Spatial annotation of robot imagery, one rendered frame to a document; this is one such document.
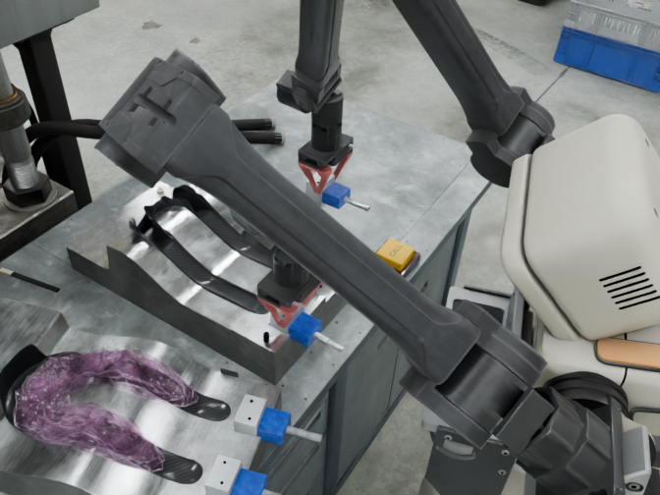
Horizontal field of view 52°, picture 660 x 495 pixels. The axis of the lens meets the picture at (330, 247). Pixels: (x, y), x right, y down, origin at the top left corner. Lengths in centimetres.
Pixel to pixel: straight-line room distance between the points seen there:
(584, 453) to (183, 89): 46
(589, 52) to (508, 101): 319
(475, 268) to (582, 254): 196
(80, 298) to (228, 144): 89
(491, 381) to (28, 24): 132
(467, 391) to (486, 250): 209
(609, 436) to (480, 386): 14
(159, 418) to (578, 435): 63
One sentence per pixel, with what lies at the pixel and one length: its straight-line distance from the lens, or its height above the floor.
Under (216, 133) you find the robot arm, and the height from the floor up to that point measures 148.
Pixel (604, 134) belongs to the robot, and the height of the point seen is 138.
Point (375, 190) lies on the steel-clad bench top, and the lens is 158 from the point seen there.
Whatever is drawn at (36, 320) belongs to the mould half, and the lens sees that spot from 120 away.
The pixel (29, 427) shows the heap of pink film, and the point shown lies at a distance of 110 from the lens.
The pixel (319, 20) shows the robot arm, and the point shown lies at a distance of 99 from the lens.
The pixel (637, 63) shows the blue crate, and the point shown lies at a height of 13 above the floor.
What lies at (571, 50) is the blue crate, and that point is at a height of 9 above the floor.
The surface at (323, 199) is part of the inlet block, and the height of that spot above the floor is 93.
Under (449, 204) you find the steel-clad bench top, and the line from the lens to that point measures 157.
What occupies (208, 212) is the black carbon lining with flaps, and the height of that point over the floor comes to 92.
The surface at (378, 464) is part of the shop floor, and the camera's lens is 204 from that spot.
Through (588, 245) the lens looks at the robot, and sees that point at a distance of 66.
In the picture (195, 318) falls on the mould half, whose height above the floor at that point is 86.
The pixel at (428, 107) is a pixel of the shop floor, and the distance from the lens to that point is 353.
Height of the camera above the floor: 176
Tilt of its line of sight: 42 degrees down
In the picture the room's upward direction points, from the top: 3 degrees clockwise
